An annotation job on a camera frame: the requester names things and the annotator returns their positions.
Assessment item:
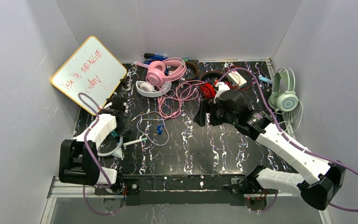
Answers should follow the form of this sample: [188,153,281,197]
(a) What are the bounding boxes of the white board yellow frame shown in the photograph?
[50,36,127,116]

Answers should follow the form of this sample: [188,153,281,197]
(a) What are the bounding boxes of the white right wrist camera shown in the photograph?
[213,82,230,103]

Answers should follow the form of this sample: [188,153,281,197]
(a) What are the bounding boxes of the pink headphones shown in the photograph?
[146,57,186,86]

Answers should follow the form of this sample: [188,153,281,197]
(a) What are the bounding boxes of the white green marker pen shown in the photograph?
[123,138,148,146]

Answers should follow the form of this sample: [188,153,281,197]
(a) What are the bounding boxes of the blue black tool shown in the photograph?
[143,53,168,62]

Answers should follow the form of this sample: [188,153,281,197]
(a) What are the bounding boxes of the red headphones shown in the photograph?
[200,71,230,99]

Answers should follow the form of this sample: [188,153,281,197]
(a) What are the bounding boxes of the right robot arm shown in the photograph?
[193,90,346,210]

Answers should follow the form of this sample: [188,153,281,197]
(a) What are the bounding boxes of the black table front rail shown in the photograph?
[95,174,274,206]

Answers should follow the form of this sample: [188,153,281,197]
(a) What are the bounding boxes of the white red small box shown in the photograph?
[226,70,247,88]

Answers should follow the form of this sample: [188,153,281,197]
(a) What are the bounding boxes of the mint green headphones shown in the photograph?
[268,67,304,135]

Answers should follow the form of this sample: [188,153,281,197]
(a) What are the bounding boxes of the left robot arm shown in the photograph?
[59,97,130,188]

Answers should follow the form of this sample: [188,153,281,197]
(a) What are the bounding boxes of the light blue pen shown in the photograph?
[259,75,273,84]

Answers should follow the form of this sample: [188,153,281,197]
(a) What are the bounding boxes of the teal white cat-ear headphones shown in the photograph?
[97,131,124,159]

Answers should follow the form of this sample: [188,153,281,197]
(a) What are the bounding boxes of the pink marker pen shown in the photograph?
[133,61,149,69]

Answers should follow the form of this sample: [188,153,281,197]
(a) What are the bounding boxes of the brown headphones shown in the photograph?
[182,61,199,81]

